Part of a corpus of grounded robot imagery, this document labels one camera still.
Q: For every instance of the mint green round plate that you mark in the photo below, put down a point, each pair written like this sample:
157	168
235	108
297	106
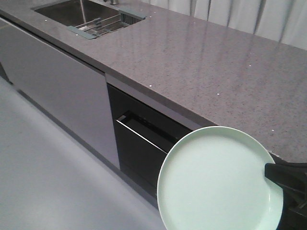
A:
213	179

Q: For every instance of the grey dish drying rack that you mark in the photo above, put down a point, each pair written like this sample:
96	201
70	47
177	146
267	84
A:
107	20

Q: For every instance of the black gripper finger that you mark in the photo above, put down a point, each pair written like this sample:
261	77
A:
288	175
296	213

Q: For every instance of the grey cabinet front panel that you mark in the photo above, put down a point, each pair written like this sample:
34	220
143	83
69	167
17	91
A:
67	89

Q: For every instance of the stainless steel sink basin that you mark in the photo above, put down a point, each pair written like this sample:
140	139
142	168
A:
68	12

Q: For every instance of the chrome kitchen faucet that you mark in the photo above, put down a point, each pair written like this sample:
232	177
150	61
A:
112	2

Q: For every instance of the white pleated curtain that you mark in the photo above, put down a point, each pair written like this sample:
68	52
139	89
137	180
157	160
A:
284	21

